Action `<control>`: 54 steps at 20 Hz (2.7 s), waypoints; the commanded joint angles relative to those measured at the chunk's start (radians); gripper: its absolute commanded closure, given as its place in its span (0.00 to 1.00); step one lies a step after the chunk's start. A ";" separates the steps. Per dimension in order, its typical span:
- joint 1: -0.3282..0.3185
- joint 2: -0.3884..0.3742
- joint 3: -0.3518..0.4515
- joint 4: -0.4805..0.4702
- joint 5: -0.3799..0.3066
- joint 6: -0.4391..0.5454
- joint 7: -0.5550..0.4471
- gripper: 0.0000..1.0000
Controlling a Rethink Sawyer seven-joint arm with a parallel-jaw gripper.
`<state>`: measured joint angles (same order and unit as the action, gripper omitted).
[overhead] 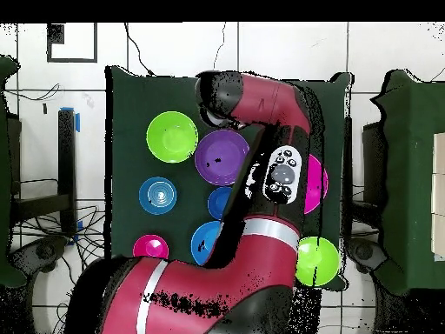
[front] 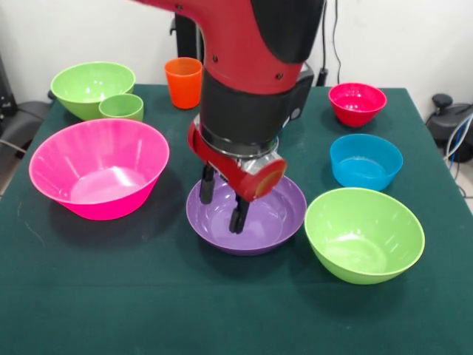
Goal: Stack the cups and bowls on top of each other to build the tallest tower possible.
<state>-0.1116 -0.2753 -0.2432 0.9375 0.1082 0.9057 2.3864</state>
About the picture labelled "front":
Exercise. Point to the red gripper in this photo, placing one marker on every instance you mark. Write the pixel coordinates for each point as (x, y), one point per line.
(229, 170)

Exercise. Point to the purple bowl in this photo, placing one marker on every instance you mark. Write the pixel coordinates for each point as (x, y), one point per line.
(266, 222)

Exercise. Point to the large pink bowl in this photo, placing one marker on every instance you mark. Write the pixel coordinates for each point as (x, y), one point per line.
(92, 159)

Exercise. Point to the green bowl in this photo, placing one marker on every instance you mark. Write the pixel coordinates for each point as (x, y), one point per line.
(362, 236)
(85, 85)

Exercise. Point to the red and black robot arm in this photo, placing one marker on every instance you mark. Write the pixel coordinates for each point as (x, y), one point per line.
(240, 55)

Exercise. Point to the dark green table cloth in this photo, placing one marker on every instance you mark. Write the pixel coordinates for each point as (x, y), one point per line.
(221, 296)

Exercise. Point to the orange cup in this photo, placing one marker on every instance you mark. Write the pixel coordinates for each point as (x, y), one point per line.
(181, 88)

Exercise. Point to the green cup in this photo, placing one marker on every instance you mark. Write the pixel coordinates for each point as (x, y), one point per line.
(122, 109)

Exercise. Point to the light blue straight-sided bowl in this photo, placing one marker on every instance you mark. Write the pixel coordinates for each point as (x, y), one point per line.
(366, 174)

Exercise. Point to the small pink bowl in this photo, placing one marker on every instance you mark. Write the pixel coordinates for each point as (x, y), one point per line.
(356, 111)

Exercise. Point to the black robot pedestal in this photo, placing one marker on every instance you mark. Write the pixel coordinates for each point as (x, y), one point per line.
(184, 37)

